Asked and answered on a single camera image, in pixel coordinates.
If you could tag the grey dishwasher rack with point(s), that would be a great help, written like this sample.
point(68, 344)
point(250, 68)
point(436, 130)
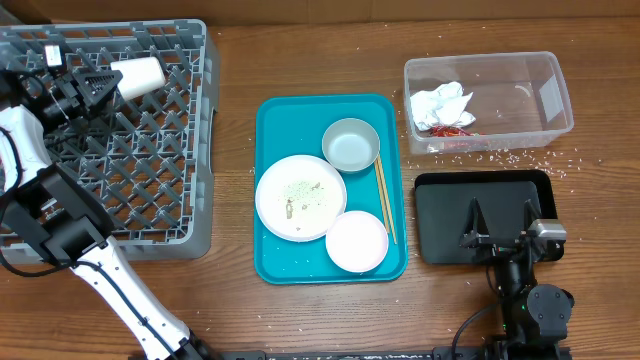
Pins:
point(148, 161)

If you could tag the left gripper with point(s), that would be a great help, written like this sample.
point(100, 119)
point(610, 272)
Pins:
point(80, 81)

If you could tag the right wooden chopstick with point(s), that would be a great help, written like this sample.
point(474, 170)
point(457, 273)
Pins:
point(390, 214)

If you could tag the wooden chopstick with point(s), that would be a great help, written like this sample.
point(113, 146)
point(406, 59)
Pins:
point(390, 214)
point(380, 183)

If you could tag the teal plastic tray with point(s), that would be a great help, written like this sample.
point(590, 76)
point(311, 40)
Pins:
point(288, 126)

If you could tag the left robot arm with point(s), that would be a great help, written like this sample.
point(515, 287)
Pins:
point(62, 222)

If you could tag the red snack wrapper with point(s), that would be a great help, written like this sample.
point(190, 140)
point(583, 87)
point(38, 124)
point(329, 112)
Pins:
point(441, 131)

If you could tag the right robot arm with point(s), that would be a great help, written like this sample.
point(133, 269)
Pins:
point(535, 316)

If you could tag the small pink bowl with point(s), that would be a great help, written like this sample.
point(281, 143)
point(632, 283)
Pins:
point(357, 242)

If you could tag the left wooden chopstick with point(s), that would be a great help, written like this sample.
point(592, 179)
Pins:
point(380, 183)

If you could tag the black plastic tray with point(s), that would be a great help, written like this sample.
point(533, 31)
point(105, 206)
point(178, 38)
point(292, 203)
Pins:
point(443, 206)

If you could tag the clear plastic bin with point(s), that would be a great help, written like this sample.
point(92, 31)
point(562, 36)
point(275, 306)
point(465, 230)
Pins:
point(520, 100)

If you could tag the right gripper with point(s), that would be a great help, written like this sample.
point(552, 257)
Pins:
point(474, 235)

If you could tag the white plastic cup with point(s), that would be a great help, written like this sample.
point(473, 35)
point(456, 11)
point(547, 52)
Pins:
point(139, 76)

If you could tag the white napkin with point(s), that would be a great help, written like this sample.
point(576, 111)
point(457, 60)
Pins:
point(443, 106)

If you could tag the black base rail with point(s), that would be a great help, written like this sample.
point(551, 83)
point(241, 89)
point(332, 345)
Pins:
point(437, 353)

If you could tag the grey bowl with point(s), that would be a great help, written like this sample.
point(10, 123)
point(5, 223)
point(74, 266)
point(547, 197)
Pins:
point(350, 145)

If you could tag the large white plate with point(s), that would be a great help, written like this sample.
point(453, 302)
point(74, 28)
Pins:
point(298, 198)

